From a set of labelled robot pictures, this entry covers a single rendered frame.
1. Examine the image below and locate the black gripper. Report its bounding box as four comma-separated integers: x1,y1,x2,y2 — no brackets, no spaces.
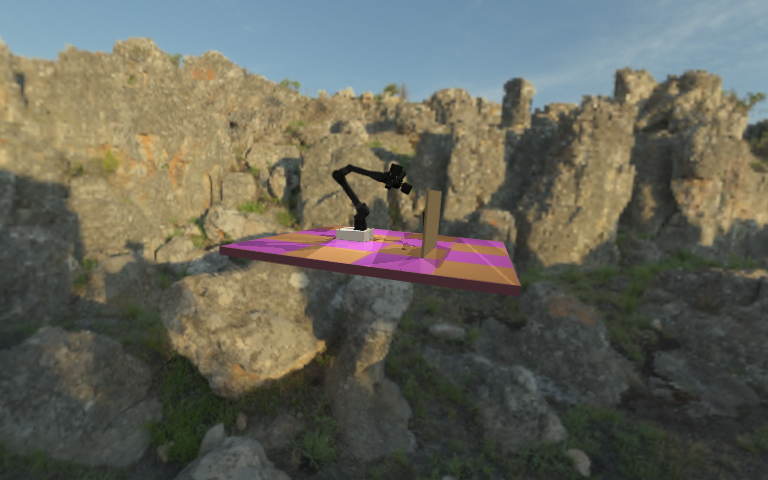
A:
393,178,413,195

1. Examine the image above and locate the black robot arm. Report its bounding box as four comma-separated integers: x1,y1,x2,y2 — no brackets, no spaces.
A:
332,163,406,231

